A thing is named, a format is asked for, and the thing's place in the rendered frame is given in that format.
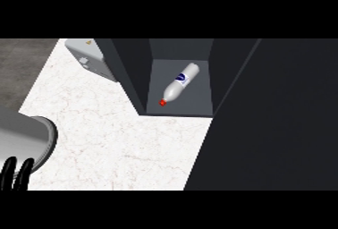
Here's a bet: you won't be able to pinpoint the dark grey cabinet door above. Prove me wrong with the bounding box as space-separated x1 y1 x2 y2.
182 38 338 191

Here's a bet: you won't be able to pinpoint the pale grey appliance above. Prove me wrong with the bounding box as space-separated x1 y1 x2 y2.
64 38 120 83

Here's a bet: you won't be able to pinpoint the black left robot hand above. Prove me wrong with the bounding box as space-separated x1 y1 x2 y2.
0 156 36 191

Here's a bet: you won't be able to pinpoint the grey round sink basin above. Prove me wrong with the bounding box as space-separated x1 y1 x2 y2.
0 106 60 182

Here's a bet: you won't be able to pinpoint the white water bottle red cap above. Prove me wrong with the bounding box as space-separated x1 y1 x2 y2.
157 62 201 107

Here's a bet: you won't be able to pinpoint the dark grey cabinet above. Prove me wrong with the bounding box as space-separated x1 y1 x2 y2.
95 38 262 118

